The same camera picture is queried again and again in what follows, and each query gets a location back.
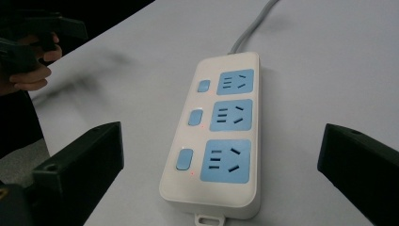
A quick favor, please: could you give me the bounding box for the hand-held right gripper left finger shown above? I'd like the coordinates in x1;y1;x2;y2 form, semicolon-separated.
31;121;125;226

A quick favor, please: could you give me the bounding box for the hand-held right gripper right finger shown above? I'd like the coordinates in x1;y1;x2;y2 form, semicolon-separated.
316;122;399;226

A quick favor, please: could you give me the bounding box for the white and blue power strip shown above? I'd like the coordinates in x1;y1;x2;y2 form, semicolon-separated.
158;51;262;226

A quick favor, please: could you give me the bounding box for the grey power cable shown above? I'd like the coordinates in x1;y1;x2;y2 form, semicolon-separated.
228;0;280;56

